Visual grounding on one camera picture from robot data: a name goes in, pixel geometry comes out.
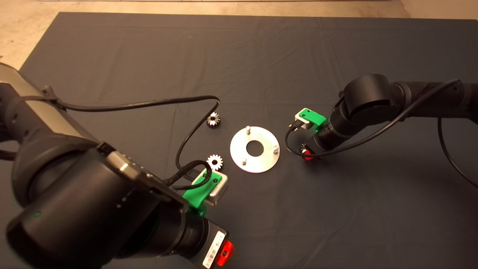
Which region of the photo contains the left silver camera box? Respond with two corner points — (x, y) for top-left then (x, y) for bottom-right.
(192, 168), (229, 206)

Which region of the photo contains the round metal carrier plate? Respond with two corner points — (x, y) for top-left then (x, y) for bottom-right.
(230, 126), (280, 173)

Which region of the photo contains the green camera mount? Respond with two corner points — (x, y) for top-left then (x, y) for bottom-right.
(182, 169), (221, 217)
(301, 108), (328, 133)

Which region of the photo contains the left green camera mount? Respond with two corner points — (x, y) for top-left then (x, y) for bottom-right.
(182, 169), (221, 217)

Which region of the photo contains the left black camera cable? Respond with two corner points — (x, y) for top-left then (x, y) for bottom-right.
(43, 85), (221, 192)

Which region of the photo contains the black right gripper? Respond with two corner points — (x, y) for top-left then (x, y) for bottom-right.
(302, 129), (342, 161)

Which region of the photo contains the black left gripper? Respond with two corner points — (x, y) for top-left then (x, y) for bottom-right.
(176, 216), (235, 269)

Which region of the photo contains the dark grey table cloth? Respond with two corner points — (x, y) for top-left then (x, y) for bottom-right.
(0, 12), (478, 269)

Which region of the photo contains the silver camera box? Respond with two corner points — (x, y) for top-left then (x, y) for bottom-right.
(192, 168), (229, 206)
(294, 113), (311, 130)

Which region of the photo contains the right green camera mount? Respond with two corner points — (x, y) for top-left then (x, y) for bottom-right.
(301, 108), (328, 133)

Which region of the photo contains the black camera cable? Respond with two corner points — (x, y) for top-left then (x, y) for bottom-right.
(43, 85), (221, 192)
(285, 79), (478, 189)

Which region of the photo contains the right silver camera box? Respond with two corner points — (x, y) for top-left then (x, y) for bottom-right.
(294, 113), (311, 130)

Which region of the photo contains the right black camera cable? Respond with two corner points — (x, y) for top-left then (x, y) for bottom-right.
(285, 79), (478, 189)

